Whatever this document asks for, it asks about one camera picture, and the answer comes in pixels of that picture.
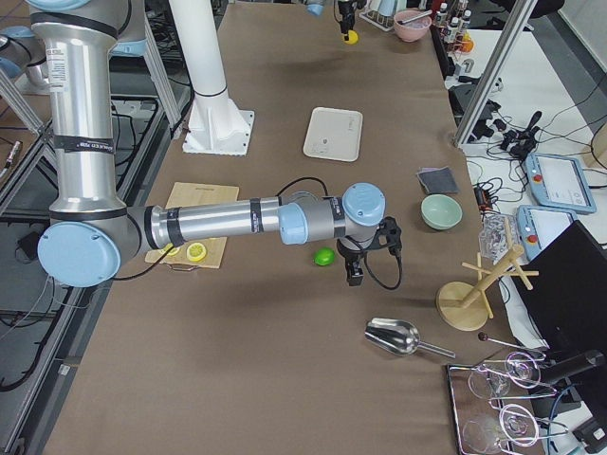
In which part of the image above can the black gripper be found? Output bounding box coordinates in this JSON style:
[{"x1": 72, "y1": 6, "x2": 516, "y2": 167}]
[
  {"x1": 337, "y1": 0, "x2": 365, "y2": 38},
  {"x1": 337, "y1": 216, "x2": 402, "y2": 286}
]

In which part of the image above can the yellow lemon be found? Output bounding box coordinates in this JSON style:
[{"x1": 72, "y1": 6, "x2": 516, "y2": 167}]
[{"x1": 342, "y1": 29, "x2": 359, "y2": 46}]

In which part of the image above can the green lime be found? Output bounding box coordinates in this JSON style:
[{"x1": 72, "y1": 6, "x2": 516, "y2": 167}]
[{"x1": 313, "y1": 246, "x2": 335, "y2": 266}]

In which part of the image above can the cream rabbit print tray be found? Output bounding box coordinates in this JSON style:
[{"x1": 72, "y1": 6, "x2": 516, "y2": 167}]
[{"x1": 303, "y1": 107, "x2": 363, "y2": 162}]

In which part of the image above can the black metal tray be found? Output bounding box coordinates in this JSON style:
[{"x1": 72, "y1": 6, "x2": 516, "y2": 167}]
[{"x1": 446, "y1": 365, "x2": 570, "y2": 454}]

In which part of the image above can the pink bowl with ice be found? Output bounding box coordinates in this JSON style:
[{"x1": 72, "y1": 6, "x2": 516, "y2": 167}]
[{"x1": 394, "y1": 9, "x2": 432, "y2": 43}]

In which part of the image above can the metal scoop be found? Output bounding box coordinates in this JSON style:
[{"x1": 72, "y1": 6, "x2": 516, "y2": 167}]
[{"x1": 364, "y1": 318, "x2": 456, "y2": 359}]

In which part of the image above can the mint green bowl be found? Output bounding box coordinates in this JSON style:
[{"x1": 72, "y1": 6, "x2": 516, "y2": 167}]
[{"x1": 421, "y1": 194, "x2": 463, "y2": 230}]

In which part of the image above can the wooden mug tree stand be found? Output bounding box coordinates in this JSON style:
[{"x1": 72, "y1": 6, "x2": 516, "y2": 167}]
[{"x1": 435, "y1": 219, "x2": 540, "y2": 332}]

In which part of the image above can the folded grey cloth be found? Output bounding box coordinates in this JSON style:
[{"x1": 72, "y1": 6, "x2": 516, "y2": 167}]
[{"x1": 416, "y1": 167, "x2": 459, "y2": 195}]

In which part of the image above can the lemon slice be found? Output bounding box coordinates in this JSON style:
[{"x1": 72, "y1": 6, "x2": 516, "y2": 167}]
[
  {"x1": 186, "y1": 242, "x2": 208, "y2": 263},
  {"x1": 158, "y1": 244, "x2": 181, "y2": 258}
]

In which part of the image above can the wooden cutting board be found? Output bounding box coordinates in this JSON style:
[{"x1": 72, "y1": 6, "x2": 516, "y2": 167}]
[{"x1": 145, "y1": 182, "x2": 240, "y2": 271}]

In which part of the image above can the blue teach pendant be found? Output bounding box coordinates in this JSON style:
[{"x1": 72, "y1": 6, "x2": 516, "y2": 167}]
[
  {"x1": 516, "y1": 205, "x2": 578, "y2": 261},
  {"x1": 524, "y1": 153, "x2": 597, "y2": 214}
]

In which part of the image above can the wine glass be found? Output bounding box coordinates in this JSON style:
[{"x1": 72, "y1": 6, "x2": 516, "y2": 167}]
[
  {"x1": 460, "y1": 404, "x2": 569, "y2": 454},
  {"x1": 468, "y1": 352, "x2": 557, "y2": 400}
]

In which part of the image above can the black monitor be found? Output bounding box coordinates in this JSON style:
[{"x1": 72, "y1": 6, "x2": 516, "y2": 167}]
[{"x1": 517, "y1": 221, "x2": 606, "y2": 353}]

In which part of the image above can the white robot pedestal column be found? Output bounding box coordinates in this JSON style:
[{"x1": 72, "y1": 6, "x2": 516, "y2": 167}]
[{"x1": 170, "y1": 0, "x2": 227, "y2": 115}]

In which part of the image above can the aluminium frame post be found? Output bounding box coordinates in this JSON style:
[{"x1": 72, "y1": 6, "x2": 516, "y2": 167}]
[{"x1": 452, "y1": 0, "x2": 538, "y2": 148}]

